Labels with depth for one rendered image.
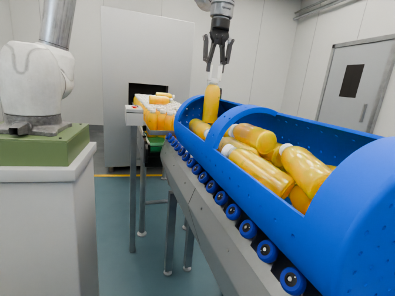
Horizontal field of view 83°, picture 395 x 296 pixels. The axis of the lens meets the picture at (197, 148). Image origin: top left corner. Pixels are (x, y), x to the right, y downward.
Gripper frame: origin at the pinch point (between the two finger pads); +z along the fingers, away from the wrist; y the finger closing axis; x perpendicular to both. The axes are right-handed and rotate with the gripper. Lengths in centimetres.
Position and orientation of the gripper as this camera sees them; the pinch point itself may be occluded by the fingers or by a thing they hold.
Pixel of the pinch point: (214, 73)
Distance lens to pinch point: 99.5
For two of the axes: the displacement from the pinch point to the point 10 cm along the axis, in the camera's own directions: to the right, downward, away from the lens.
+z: -1.0, 9.5, 2.9
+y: 9.4, -0.1, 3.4
